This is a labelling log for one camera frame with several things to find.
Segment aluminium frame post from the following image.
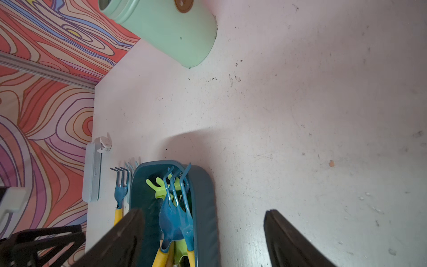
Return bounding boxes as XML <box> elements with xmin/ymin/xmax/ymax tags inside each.
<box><xmin>1</xmin><ymin>51</ymin><xmax>97</xmax><ymax>90</ymax></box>

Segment white plastic clip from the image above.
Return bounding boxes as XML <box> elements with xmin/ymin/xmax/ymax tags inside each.
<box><xmin>93</xmin><ymin>136</ymin><xmax>112</xmax><ymax>154</ymax></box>

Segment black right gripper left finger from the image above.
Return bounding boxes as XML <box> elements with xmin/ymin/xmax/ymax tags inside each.
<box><xmin>74</xmin><ymin>209</ymin><xmax>145</xmax><ymax>267</ymax></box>

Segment light blue rake pale handle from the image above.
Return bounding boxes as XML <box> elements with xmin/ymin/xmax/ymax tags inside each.
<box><xmin>125</xmin><ymin>160</ymin><xmax>140</xmax><ymax>204</ymax></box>

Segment lime green hand tool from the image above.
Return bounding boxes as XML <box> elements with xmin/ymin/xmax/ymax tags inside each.
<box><xmin>146</xmin><ymin>178</ymin><xmax>188</xmax><ymax>267</ymax></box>

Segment grey flat case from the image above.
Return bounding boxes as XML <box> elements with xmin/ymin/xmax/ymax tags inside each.
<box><xmin>82</xmin><ymin>142</ymin><xmax>102</xmax><ymax>203</ymax></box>

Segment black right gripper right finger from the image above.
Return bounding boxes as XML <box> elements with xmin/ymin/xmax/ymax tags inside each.
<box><xmin>264</xmin><ymin>210</ymin><xmax>335</xmax><ymax>267</ymax></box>

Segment mint green pen cup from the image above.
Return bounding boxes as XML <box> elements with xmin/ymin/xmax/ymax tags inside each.
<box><xmin>98</xmin><ymin>0</ymin><xmax>218</xmax><ymax>69</ymax></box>

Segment teal storage box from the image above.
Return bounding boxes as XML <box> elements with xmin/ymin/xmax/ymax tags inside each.
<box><xmin>129</xmin><ymin>160</ymin><xmax>220</xmax><ymax>267</ymax></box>

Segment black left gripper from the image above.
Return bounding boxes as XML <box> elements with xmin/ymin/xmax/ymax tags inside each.
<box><xmin>1</xmin><ymin>225</ymin><xmax>86</xmax><ymax>267</ymax></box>

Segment teal hand tool wooden handle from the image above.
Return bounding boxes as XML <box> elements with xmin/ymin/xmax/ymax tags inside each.
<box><xmin>170</xmin><ymin>163</ymin><xmax>196</xmax><ymax>267</ymax></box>

